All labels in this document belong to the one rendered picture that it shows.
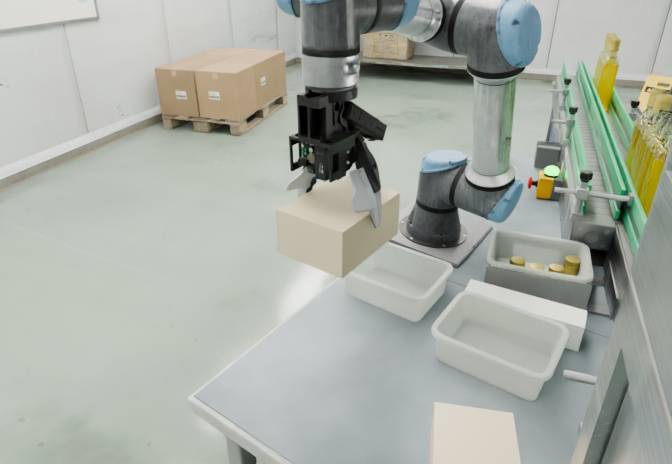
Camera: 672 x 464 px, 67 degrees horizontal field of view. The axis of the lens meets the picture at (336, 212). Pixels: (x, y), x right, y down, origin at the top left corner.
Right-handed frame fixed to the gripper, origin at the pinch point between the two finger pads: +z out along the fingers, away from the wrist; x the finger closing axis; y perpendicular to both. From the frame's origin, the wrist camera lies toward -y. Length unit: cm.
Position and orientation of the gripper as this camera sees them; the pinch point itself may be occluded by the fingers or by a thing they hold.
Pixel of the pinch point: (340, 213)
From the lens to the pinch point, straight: 78.0
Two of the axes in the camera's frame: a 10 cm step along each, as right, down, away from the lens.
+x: 8.1, 2.6, -5.2
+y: -5.8, 3.8, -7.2
